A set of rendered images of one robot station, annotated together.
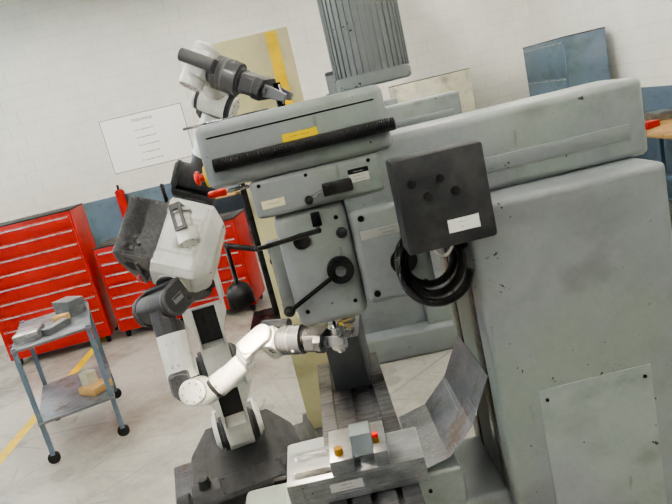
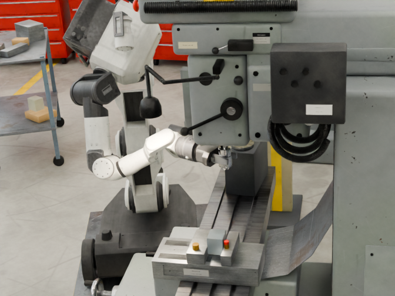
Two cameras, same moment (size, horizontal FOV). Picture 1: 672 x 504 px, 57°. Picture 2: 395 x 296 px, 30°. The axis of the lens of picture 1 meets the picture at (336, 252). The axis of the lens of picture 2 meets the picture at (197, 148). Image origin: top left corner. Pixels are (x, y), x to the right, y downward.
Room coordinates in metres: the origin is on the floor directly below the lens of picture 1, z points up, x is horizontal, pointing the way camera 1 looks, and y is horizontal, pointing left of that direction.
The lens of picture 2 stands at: (-0.58, -0.37, 2.32)
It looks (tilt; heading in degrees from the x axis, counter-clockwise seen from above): 25 degrees down; 13
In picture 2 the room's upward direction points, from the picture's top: 4 degrees counter-clockwise
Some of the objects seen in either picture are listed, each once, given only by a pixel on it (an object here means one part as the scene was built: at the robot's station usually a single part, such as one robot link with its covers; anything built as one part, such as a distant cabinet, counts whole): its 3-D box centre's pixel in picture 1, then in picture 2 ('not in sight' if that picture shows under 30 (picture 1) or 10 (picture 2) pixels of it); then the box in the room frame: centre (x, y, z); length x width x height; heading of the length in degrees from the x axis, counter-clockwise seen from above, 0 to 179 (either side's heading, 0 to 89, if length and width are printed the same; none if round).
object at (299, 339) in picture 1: (309, 339); (203, 151); (1.69, 0.13, 1.23); 0.13 x 0.12 x 0.10; 156
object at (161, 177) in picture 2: (237, 423); (147, 192); (2.38, 0.57, 0.68); 0.21 x 0.20 x 0.13; 13
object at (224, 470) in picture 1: (243, 445); (148, 212); (2.35, 0.57, 0.59); 0.64 x 0.52 x 0.33; 13
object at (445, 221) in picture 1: (441, 197); (308, 84); (1.32, -0.25, 1.62); 0.20 x 0.09 x 0.21; 91
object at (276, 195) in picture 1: (316, 181); (231, 29); (1.65, 0.01, 1.68); 0.34 x 0.24 x 0.10; 91
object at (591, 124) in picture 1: (481, 149); (381, 33); (1.66, -0.45, 1.66); 0.80 x 0.23 x 0.20; 91
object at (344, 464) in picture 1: (341, 450); (200, 246); (1.42, 0.10, 1.02); 0.15 x 0.06 x 0.04; 179
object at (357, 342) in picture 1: (348, 349); (246, 160); (2.05, 0.04, 1.03); 0.22 x 0.12 x 0.20; 173
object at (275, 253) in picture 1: (282, 276); (189, 98); (1.65, 0.16, 1.45); 0.04 x 0.04 x 0.21; 1
